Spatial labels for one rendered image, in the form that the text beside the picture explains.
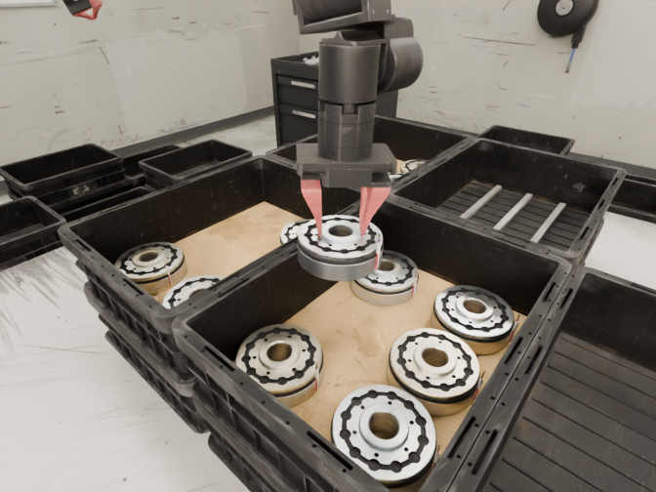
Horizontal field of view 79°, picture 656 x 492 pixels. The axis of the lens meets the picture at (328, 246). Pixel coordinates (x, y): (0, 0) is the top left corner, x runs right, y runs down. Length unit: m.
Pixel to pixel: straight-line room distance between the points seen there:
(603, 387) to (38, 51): 3.47
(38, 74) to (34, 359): 2.85
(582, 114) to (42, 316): 3.58
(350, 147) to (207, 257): 0.39
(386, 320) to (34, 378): 0.56
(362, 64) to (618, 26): 3.33
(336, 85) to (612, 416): 0.46
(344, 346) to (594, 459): 0.29
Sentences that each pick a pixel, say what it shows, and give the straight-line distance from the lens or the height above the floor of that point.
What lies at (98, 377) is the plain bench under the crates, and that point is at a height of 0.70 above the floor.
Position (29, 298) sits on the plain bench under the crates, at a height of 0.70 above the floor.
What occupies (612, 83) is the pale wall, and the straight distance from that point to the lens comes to 3.70.
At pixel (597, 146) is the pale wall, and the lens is 3.80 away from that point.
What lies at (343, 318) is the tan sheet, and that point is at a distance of 0.57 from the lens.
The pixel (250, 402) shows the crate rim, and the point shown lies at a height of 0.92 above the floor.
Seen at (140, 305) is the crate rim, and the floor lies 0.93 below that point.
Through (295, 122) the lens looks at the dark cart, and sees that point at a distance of 2.31.
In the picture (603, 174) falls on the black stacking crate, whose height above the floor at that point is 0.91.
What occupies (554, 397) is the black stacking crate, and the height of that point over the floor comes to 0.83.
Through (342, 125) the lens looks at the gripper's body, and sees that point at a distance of 0.40.
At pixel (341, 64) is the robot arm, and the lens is 0.39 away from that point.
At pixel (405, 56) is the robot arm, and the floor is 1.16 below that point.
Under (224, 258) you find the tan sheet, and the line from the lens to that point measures 0.71.
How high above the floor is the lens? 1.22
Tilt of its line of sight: 33 degrees down
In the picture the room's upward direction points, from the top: straight up
